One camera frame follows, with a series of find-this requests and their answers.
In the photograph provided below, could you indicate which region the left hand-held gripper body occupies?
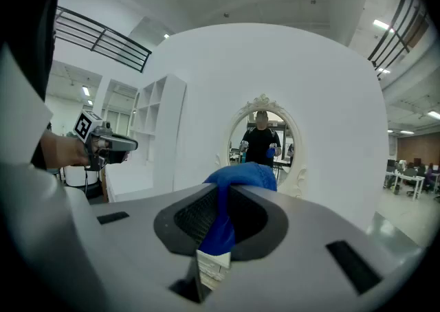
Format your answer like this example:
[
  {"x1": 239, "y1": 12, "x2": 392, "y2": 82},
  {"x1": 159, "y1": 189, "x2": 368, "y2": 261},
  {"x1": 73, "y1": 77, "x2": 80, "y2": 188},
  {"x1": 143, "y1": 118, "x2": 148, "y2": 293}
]
[{"x1": 73, "y1": 109, "x2": 114, "y2": 171}]

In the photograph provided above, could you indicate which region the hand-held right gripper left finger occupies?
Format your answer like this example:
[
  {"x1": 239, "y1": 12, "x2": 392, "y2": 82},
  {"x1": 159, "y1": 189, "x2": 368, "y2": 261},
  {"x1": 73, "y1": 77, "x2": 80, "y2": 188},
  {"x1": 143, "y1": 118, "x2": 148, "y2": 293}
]
[{"x1": 89, "y1": 183, "x2": 221, "y2": 312}]

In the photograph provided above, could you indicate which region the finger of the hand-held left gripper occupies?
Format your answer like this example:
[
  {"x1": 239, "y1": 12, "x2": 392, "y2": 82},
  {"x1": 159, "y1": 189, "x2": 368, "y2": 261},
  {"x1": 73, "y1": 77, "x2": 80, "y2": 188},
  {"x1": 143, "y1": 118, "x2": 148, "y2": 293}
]
[{"x1": 102, "y1": 133, "x2": 139, "y2": 164}]

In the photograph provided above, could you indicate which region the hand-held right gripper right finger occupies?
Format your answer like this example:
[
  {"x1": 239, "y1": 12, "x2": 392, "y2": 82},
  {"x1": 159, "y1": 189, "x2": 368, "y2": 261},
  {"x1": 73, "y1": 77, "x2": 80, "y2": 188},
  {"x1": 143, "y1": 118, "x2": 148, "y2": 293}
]
[{"x1": 206, "y1": 183, "x2": 427, "y2": 312}]

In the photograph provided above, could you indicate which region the blue cloth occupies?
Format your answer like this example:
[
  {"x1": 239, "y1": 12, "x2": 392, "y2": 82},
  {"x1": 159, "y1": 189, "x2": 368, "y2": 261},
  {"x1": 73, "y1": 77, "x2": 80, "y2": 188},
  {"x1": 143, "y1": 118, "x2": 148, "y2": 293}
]
[{"x1": 199, "y1": 161, "x2": 278, "y2": 256}]

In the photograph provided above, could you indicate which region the person's left forearm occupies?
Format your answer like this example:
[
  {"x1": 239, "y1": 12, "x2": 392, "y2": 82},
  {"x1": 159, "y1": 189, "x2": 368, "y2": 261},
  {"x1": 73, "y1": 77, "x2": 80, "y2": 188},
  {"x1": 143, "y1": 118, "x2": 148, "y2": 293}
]
[{"x1": 40, "y1": 130, "x2": 72, "y2": 170}]

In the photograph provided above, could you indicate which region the person's left hand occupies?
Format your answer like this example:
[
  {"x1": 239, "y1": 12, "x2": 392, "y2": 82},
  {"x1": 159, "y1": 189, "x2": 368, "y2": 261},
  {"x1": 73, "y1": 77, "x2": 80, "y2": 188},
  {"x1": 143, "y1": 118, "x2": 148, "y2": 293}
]
[{"x1": 63, "y1": 137, "x2": 91, "y2": 167}]

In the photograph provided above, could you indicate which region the white robot with black top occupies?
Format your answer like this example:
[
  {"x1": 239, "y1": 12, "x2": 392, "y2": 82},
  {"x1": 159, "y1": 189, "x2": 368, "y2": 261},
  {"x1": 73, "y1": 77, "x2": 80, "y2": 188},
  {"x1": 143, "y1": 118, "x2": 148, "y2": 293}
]
[{"x1": 63, "y1": 165, "x2": 87, "y2": 187}]

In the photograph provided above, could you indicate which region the white shelving unit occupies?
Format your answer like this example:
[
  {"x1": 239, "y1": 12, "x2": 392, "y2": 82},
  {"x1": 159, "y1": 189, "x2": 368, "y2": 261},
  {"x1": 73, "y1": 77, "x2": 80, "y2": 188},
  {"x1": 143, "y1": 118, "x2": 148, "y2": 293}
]
[{"x1": 127, "y1": 74, "x2": 188, "y2": 198}]

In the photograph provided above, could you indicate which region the black metal railing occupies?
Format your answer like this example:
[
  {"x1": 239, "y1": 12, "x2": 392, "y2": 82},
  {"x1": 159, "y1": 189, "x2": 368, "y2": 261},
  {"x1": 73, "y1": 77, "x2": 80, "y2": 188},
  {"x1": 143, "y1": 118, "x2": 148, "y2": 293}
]
[
  {"x1": 54, "y1": 6, "x2": 153, "y2": 74},
  {"x1": 367, "y1": 0, "x2": 430, "y2": 80}
]

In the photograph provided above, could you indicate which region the white office desk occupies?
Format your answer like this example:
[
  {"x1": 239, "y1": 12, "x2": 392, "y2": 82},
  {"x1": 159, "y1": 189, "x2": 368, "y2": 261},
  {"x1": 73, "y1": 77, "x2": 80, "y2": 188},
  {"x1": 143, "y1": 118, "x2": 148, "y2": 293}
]
[{"x1": 384, "y1": 169, "x2": 426, "y2": 201}]

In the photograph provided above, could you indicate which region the person's black shirt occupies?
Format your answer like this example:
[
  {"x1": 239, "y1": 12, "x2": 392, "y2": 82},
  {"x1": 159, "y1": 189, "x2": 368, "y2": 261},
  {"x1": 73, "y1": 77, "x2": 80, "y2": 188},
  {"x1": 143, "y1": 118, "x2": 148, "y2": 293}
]
[{"x1": 0, "y1": 0, "x2": 63, "y2": 170}]

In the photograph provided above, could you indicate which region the ornate white oval mirror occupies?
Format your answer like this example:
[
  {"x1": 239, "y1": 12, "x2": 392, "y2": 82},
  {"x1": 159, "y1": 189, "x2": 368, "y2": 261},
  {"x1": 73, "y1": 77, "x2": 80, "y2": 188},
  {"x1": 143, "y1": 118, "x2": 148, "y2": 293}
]
[{"x1": 226, "y1": 93, "x2": 307, "y2": 198}]

